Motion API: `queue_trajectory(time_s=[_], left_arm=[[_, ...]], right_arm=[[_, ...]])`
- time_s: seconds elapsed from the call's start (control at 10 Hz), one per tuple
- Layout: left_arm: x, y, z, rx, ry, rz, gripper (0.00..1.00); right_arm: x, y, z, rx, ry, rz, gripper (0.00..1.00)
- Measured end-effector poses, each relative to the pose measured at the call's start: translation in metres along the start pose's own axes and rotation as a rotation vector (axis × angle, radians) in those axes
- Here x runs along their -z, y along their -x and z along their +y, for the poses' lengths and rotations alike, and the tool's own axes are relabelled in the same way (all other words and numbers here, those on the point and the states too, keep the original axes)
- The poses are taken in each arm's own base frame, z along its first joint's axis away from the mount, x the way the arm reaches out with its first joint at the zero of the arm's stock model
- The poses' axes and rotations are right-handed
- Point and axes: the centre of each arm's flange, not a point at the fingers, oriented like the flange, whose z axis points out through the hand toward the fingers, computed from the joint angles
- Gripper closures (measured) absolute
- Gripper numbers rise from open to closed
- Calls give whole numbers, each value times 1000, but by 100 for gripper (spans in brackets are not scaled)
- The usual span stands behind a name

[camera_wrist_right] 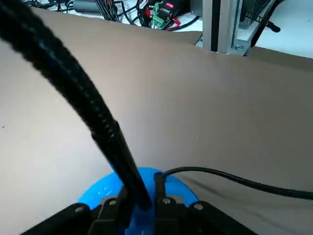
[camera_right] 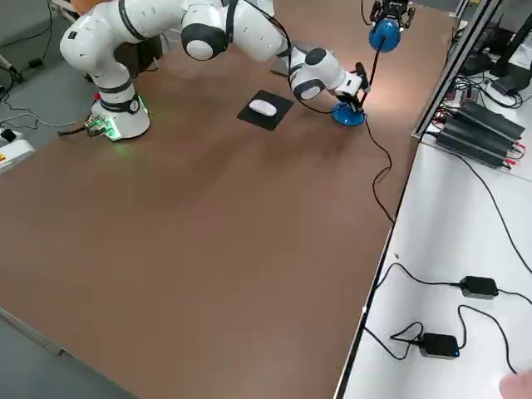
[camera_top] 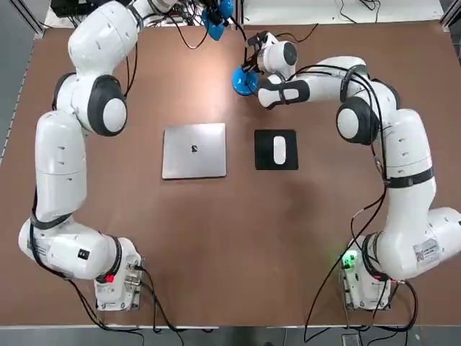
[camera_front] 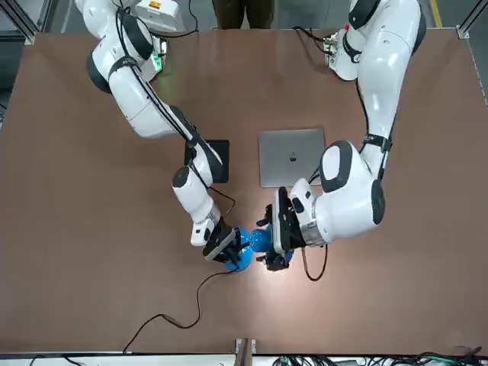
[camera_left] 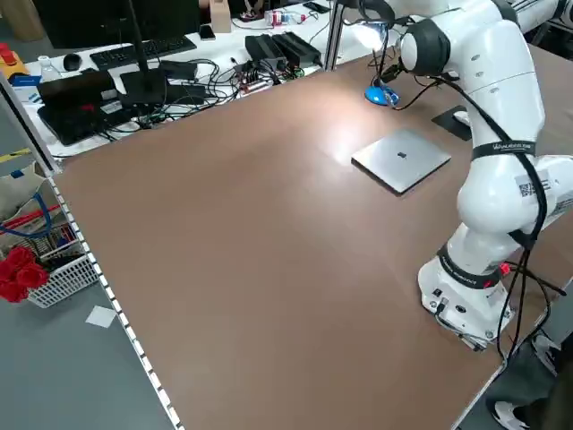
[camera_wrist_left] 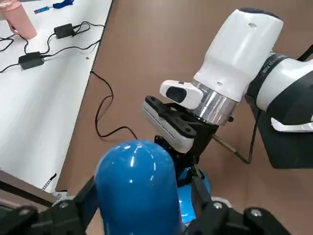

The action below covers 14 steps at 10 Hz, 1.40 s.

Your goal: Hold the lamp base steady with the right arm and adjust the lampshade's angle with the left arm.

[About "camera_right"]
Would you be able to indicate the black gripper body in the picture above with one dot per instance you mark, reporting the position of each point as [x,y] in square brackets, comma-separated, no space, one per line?
[397,6]
[361,79]

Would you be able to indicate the green lit connector board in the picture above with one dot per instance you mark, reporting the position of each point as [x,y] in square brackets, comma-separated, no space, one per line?
[101,126]

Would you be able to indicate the aluminium camera mast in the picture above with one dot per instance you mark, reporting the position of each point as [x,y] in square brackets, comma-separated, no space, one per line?
[446,81]

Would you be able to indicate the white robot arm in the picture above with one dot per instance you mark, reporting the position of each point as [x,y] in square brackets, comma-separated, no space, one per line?
[108,50]

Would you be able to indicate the white box with yellow label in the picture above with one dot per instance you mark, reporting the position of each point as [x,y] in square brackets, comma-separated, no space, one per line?
[14,156]

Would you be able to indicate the black finned power supply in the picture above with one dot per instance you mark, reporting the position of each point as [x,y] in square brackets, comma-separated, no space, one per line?
[474,143]
[490,120]

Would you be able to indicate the black monitor stand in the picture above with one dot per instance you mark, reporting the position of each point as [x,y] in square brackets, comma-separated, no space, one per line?
[511,62]

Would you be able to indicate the black power adapter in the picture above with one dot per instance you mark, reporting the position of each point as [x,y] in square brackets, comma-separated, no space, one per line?
[480,287]
[438,345]

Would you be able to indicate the black mouse mat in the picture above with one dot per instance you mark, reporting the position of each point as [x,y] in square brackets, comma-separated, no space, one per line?
[274,119]

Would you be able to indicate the blue desk lamp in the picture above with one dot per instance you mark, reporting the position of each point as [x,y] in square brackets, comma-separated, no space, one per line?
[384,37]

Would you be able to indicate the white power strip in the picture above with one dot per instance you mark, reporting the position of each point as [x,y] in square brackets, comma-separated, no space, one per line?
[7,135]

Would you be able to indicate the white computer mouse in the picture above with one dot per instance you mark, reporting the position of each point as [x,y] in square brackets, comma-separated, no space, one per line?
[262,107]

